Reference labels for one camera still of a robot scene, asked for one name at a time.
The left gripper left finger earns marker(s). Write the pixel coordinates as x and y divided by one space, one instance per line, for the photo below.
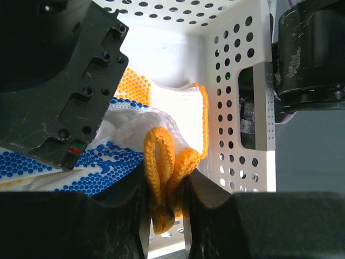
112 224

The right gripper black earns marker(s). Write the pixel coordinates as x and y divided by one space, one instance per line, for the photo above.
60 67

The yellow dotted white glove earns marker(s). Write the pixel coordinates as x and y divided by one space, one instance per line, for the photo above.
187 105

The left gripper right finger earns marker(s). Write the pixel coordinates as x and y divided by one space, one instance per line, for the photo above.
218 224

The white perforated storage basket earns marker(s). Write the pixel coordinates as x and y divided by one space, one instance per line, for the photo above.
212 43

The blue dotted glove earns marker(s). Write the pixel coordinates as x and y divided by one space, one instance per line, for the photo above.
130 134

